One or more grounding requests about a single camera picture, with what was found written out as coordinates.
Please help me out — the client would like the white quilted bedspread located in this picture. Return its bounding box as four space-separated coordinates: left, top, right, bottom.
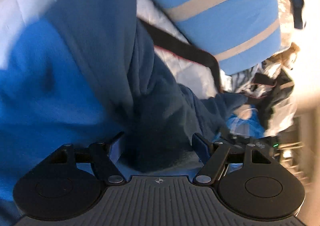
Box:
0 0 220 99

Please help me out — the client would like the blue cable coil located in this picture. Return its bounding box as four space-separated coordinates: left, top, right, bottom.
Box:
225 109 265 139

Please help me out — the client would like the brown teddy bear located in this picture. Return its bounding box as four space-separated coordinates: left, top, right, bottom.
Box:
267 43 300 70

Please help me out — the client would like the beige plush toy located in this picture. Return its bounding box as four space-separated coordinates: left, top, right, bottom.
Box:
237 107 253 119

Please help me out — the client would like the blue fleece jacket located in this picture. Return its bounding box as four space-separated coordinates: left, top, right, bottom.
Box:
0 0 249 226

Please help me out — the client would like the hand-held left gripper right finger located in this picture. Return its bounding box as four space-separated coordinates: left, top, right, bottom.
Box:
192 132 275 186

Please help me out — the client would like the white striped cloth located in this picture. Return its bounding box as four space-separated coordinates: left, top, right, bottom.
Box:
225 64 263 97

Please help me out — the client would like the white plastic bag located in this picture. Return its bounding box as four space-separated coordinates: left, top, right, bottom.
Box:
267 101 297 137

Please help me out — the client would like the white wire rack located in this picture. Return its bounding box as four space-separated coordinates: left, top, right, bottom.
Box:
277 111 315 184

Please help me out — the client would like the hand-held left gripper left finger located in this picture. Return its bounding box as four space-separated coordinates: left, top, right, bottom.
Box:
44 131 127 183

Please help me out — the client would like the blue grey-striped pillow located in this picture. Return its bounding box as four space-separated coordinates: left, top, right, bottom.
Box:
120 0 283 75

